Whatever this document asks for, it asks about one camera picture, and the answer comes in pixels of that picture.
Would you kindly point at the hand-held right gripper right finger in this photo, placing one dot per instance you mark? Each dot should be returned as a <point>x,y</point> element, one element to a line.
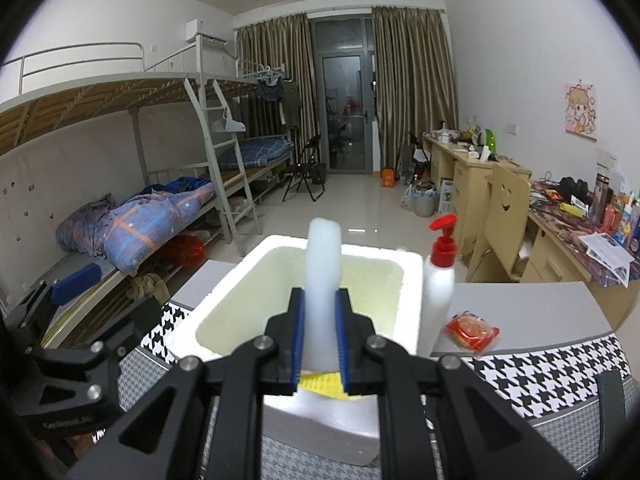
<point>342,335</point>

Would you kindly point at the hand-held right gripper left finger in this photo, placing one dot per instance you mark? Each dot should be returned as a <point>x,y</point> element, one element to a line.
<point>298,335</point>

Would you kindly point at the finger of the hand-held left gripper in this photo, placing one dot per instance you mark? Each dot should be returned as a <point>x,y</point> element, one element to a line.
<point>75,285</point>
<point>140,325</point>

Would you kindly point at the yellow foam net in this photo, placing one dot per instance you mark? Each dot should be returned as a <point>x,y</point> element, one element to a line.
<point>322,385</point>

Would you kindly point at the white foam tube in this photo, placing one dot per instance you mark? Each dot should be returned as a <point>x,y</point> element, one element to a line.
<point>325,270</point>

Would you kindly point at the white foam box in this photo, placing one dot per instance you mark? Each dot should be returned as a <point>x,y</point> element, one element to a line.
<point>320,425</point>

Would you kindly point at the brown cloth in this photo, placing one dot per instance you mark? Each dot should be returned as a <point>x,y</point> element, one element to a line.
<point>149,287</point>

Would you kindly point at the red plastic bag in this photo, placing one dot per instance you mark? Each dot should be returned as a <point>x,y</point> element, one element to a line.
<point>189,252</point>

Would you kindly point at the blue patterned quilt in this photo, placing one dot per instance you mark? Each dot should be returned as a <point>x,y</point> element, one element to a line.
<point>140,220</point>

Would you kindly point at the white pump bottle red cap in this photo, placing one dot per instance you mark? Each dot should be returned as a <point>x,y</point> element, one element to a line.
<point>439,295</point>

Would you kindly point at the red snack packet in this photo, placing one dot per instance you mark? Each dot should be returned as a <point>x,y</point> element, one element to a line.
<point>472,332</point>

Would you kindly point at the white plastic bags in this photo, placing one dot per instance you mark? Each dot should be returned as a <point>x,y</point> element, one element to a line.
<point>422,200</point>

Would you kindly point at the black folding chair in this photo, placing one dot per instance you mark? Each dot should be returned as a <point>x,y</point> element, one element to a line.
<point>307,165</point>

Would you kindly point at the white carton with blue print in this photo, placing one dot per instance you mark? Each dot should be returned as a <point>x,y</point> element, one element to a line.
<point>446,195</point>

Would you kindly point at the white bunk bed ladder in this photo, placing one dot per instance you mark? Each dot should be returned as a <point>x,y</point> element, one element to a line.
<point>209,160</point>

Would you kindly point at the houndstooth tablecloth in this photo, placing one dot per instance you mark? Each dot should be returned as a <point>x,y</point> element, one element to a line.
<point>525,375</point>

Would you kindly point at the bunk bed with blue mattress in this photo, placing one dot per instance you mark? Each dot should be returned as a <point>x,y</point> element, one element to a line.
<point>260,150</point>

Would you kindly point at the white metal bunk bed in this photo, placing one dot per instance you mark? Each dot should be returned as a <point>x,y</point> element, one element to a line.
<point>100,95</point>

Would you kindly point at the plain wooden desk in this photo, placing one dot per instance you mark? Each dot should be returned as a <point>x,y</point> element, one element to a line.
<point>450,170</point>

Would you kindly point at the wooden chair with smiley cutout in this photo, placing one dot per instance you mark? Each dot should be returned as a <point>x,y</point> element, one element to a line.
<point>502,200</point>

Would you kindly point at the glass balcony door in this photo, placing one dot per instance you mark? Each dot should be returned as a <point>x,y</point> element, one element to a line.
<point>345,110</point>

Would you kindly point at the wooden desk with patterned mat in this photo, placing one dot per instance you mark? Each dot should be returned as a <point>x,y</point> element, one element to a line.
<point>555,260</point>

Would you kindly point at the hanging dark clothes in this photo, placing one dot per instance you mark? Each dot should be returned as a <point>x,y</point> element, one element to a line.
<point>270,92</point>

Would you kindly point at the brown curtain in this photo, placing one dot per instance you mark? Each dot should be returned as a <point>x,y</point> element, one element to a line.
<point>415,85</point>
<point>270,70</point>

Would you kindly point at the yellow packet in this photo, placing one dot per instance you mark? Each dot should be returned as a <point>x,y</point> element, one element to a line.
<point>571,208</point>

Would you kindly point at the black pouch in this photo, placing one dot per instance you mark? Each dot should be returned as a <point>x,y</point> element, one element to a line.
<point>572,189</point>

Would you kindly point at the black smartphone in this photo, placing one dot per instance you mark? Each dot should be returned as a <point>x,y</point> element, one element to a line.
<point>611,400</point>

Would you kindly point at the printed papers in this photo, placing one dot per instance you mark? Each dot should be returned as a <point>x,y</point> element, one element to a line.
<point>607,255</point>

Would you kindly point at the white air conditioner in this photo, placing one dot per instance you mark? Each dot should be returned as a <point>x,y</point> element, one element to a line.
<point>202,30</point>

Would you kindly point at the row of toiletry bottles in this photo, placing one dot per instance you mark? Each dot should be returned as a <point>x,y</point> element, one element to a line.
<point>607,215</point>

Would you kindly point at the white wall socket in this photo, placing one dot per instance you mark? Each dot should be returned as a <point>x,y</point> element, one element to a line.
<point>606,159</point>

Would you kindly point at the cartoon wall poster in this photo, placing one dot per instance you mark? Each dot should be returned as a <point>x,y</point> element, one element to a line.
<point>580,110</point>

